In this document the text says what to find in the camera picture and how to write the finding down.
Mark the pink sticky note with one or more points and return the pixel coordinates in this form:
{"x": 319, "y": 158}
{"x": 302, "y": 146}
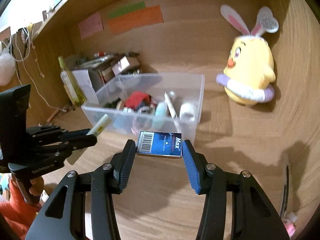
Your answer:
{"x": 90, "y": 26}

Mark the wooden stick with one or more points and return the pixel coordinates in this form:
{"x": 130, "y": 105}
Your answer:
{"x": 53, "y": 115}

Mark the small pink-white cardboard box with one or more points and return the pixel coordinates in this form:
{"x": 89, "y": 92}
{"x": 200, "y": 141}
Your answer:
{"x": 125, "y": 64}

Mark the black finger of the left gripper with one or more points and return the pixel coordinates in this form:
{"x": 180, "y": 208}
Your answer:
{"x": 53, "y": 133}
{"x": 65, "y": 149}

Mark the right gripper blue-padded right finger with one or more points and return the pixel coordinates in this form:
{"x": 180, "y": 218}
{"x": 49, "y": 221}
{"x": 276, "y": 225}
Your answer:
{"x": 253, "y": 214}

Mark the light blue tape roll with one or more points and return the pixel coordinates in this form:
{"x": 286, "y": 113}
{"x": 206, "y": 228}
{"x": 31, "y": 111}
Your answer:
{"x": 122, "y": 124}

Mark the clear plastic storage bin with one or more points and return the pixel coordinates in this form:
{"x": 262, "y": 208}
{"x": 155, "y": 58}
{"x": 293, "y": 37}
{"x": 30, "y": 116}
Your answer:
{"x": 161, "y": 102}

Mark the bowl of glass beads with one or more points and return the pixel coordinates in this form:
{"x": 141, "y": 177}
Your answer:
{"x": 133, "y": 71}

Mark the green sticky note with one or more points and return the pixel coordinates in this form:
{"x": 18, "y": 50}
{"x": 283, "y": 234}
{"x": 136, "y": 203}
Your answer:
{"x": 126, "y": 9}

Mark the blue Max staples box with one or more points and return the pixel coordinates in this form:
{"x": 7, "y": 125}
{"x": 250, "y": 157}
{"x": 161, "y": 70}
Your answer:
{"x": 159, "y": 144}

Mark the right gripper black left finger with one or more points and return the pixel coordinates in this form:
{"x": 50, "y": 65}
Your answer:
{"x": 63, "y": 214}

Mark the red foil packet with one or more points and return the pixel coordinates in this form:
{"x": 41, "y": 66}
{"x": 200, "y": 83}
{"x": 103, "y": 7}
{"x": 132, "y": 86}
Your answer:
{"x": 137, "y": 100}

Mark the white roll in bin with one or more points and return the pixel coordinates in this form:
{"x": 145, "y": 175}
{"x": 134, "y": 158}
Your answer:
{"x": 187, "y": 112}

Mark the white open cardboard box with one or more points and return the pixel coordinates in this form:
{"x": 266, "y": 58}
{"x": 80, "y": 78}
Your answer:
{"x": 89, "y": 82}

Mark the red white marker pen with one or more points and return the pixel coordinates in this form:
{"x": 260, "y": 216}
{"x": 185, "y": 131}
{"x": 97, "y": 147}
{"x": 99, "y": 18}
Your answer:
{"x": 100, "y": 54}

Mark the pale green tube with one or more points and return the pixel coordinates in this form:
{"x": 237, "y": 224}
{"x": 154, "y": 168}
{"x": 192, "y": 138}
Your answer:
{"x": 99, "y": 127}

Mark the green spray bottle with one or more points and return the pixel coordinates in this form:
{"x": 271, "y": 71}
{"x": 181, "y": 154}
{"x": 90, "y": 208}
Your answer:
{"x": 72, "y": 88}

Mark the orange sticky note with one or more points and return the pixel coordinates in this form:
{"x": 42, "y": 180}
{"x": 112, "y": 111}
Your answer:
{"x": 136, "y": 19}

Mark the person's left hand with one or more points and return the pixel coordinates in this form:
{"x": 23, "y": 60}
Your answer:
{"x": 31, "y": 190}

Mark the yellow chick bunny plush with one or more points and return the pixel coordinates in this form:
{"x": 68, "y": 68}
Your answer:
{"x": 249, "y": 72}

